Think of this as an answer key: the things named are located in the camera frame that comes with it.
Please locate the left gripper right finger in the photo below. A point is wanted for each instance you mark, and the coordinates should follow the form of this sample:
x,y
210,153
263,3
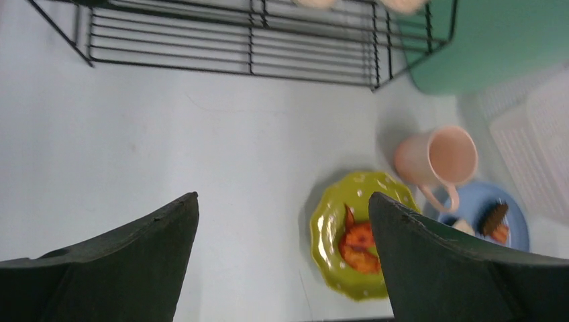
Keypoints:
x,y
434,272

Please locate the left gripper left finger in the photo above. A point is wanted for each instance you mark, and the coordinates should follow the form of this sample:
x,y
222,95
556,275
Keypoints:
x,y
132,273

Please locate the blue plate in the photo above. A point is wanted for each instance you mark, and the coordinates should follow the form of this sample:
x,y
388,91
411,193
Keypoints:
x,y
476,198

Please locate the pink mug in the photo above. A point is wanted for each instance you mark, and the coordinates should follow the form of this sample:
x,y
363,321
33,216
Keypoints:
x,y
438,162

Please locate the black wire rack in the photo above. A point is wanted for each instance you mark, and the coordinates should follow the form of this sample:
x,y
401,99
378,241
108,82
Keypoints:
x,y
353,43

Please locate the sushi roll piece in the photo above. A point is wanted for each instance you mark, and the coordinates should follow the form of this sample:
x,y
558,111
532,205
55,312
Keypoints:
x,y
464,226

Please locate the orange chicken wing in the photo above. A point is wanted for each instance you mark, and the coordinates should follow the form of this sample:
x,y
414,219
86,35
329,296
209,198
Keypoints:
x,y
360,260
357,234

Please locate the red white meat slice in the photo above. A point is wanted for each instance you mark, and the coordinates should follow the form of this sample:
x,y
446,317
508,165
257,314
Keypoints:
x,y
500,234

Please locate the brown sea cucumber toy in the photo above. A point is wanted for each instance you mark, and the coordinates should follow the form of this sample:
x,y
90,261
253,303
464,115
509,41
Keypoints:
x,y
492,217

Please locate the green dotted plate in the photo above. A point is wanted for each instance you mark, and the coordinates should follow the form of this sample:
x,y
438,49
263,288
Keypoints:
x,y
327,231

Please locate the white plastic basket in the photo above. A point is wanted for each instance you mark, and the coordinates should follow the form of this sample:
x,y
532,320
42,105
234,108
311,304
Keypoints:
x,y
528,121

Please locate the green plastic bin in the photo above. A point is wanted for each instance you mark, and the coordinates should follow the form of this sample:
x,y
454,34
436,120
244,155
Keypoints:
x,y
493,42

